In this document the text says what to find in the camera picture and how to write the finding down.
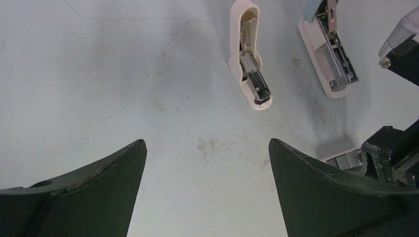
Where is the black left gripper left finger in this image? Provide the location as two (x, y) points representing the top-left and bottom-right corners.
(0, 139), (147, 237)

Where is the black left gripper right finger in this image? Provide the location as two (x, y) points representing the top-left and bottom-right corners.
(269, 138), (419, 237)

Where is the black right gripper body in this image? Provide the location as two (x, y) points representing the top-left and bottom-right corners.
(360, 34), (419, 189)

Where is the staple tray with staples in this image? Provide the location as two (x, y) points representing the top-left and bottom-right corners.
(319, 148), (362, 170)

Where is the small white mini stapler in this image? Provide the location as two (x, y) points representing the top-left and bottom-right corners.
(228, 0), (273, 111)

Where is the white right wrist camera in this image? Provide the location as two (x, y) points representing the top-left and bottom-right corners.
(378, 7), (419, 69)

